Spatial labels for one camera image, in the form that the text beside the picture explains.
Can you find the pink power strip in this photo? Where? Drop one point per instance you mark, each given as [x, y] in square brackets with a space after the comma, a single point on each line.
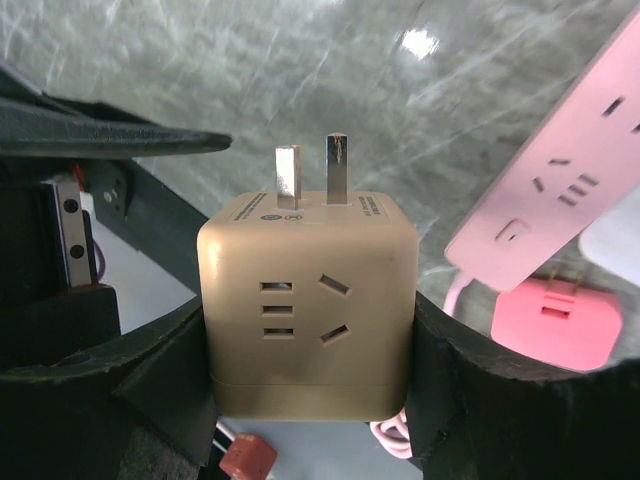
[581, 161]

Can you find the red square plug adapter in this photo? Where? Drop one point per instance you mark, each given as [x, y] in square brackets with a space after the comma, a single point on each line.
[558, 323]

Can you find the tan wooden plug adapter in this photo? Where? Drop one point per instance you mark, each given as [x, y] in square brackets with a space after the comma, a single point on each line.
[308, 298]

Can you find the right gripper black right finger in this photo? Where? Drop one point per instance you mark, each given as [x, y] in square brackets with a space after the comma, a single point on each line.
[477, 410]

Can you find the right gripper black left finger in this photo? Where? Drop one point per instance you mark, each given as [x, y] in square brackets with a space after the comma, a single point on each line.
[137, 407]

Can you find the white square plug adapter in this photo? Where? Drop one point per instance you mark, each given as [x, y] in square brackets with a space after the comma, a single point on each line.
[612, 241]

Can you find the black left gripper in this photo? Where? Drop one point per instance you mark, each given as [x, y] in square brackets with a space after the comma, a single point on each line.
[53, 303]

